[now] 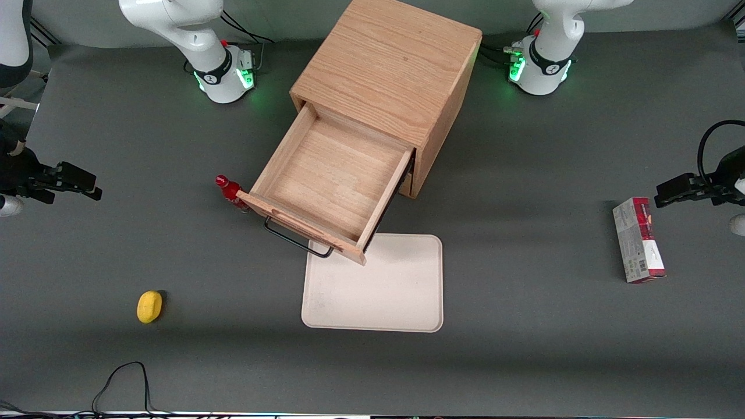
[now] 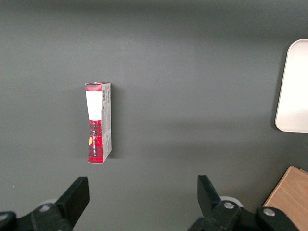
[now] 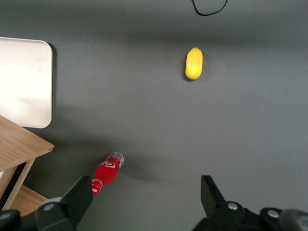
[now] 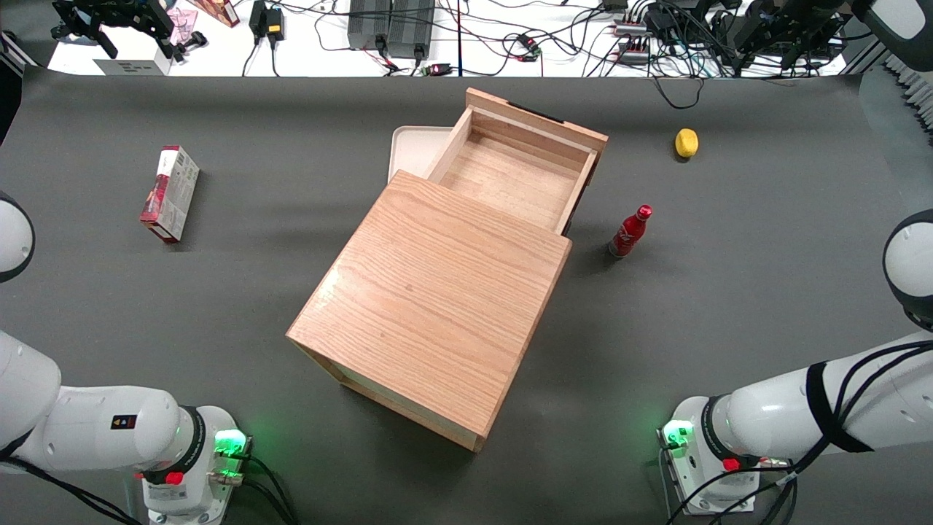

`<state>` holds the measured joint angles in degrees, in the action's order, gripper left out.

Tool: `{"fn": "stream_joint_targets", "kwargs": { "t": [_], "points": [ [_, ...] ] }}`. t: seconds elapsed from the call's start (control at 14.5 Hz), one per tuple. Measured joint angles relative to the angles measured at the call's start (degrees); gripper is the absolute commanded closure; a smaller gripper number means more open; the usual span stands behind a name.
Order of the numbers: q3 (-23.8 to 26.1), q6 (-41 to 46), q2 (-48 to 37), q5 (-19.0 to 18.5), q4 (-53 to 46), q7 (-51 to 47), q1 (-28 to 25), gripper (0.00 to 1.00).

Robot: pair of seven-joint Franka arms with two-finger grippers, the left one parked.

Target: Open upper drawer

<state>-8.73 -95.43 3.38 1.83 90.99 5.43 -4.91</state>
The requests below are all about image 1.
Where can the oak wooden drawer cabinet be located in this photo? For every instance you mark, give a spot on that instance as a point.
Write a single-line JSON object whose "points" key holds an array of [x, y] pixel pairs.
{"points": [[390, 64]]}

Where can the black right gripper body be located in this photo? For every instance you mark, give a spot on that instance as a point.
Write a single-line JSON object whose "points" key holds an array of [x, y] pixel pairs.
{"points": [[18, 173]]}

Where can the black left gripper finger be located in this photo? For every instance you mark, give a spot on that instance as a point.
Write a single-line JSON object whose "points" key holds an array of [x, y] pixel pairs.
{"points": [[692, 179], [675, 194]]}

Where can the cream plastic tray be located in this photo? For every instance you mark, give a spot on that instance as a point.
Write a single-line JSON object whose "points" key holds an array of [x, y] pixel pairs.
{"points": [[396, 291]]}

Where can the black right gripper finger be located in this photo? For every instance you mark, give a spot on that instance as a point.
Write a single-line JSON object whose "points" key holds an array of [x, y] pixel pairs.
{"points": [[84, 191], [78, 174]]}

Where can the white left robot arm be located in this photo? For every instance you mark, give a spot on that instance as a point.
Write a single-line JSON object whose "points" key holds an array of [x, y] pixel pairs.
{"points": [[550, 52]]}

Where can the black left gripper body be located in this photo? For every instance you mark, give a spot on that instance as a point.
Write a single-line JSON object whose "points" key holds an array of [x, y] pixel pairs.
{"points": [[723, 178]]}

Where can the white stand bar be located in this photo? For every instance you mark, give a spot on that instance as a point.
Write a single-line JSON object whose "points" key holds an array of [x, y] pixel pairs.
{"points": [[17, 106]]}

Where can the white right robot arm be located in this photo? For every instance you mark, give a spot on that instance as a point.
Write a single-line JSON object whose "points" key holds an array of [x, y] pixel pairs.
{"points": [[198, 41]]}

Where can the grey and red carton box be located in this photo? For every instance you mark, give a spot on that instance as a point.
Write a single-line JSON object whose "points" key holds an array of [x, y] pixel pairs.
{"points": [[637, 241]]}

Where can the yellow lemon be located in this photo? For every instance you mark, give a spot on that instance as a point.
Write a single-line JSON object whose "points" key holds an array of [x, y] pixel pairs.
{"points": [[149, 306]]}

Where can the red soda bottle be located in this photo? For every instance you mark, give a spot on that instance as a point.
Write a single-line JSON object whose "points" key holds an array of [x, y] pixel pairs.
{"points": [[228, 187]]}

